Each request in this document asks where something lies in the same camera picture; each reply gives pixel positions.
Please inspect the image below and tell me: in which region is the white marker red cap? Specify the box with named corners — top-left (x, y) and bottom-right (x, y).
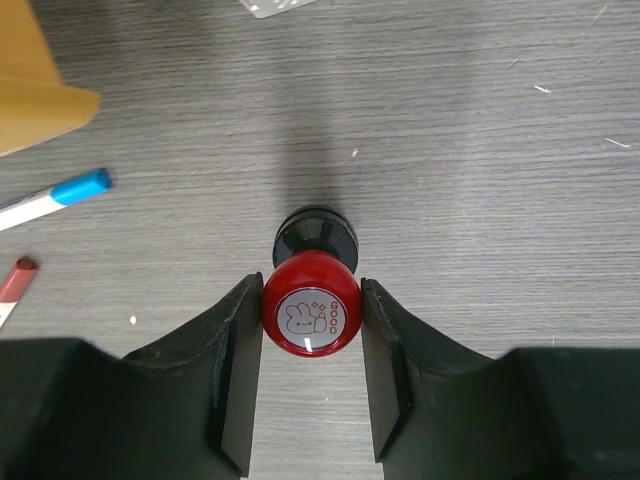
top-left (0, 257), bottom-right (38, 326)

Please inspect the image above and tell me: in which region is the red black stamp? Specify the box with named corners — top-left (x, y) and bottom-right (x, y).
top-left (261, 205), bottom-right (362, 358)

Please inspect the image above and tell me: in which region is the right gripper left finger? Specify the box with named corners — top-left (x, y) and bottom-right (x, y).
top-left (1, 273), bottom-right (263, 479)

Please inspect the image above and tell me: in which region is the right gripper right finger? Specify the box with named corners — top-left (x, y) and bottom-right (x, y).
top-left (362, 280), bottom-right (639, 479)

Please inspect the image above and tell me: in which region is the cream round drawer cabinet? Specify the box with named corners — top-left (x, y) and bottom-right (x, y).
top-left (1, 0), bottom-right (100, 156)

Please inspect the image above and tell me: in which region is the cream perforated file organizer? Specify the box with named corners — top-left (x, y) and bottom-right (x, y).
top-left (240, 0), bottom-right (315, 19)

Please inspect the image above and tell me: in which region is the white marker blue cap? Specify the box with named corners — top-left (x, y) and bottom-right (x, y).
top-left (1, 169), bottom-right (113, 231)

